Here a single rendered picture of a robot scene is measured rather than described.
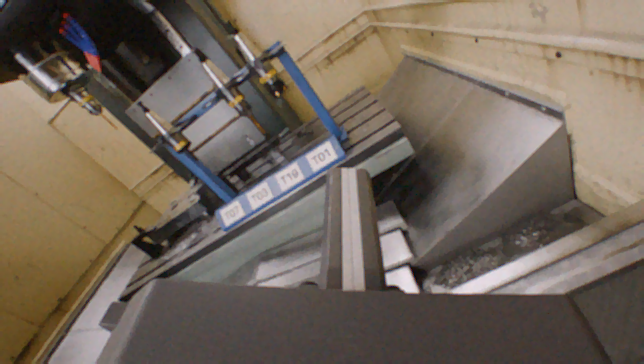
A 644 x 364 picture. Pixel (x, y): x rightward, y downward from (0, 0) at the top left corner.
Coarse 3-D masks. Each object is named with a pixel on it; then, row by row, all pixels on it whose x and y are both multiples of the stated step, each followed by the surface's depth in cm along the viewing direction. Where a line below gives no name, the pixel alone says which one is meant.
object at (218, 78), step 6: (204, 66) 64; (210, 66) 65; (210, 72) 65; (216, 72) 65; (222, 72) 67; (210, 78) 66; (216, 78) 66; (222, 78) 66; (228, 78) 68; (216, 84) 66; (222, 84) 66
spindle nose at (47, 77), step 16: (32, 48) 66; (48, 48) 68; (64, 48) 72; (16, 64) 66; (32, 64) 67; (48, 64) 68; (64, 64) 71; (80, 64) 75; (32, 80) 68; (48, 80) 69; (64, 80) 71; (80, 80) 77; (48, 96) 71; (64, 96) 78
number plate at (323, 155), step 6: (324, 144) 72; (330, 144) 72; (318, 150) 73; (324, 150) 72; (330, 150) 72; (306, 156) 74; (312, 156) 73; (318, 156) 73; (324, 156) 72; (330, 156) 71; (336, 156) 71; (312, 162) 73; (318, 162) 72; (324, 162) 72; (312, 168) 73; (318, 168) 72
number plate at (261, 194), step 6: (258, 186) 78; (264, 186) 77; (252, 192) 79; (258, 192) 78; (264, 192) 77; (270, 192) 77; (252, 198) 79; (258, 198) 78; (264, 198) 77; (270, 198) 77; (252, 204) 78; (258, 204) 78
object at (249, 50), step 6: (240, 36) 62; (240, 42) 62; (246, 42) 62; (240, 48) 63; (246, 48) 63; (252, 48) 63; (246, 54) 63; (252, 54) 63; (258, 54) 64; (246, 60) 65; (252, 60) 64
